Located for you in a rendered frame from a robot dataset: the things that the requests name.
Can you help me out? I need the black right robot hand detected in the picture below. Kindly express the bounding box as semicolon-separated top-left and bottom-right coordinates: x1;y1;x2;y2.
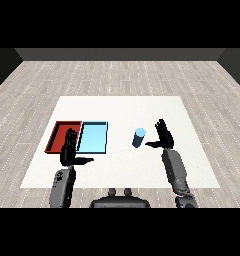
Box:
144;118;175;150

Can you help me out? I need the small blue can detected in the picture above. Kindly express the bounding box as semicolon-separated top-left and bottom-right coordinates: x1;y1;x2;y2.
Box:
131;127;147;149

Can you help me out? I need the dark grey robot body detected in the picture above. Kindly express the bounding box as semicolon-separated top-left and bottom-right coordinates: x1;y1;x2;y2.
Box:
89;188;151;209

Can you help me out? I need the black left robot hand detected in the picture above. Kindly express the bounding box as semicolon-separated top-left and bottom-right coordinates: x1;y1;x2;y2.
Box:
59;127;95;167

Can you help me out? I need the red shallow open box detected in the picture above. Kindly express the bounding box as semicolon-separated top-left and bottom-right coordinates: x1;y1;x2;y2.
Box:
44;120;83;155

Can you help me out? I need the light blue shallow open box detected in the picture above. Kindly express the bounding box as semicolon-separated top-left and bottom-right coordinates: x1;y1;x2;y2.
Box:
75;121;109;155

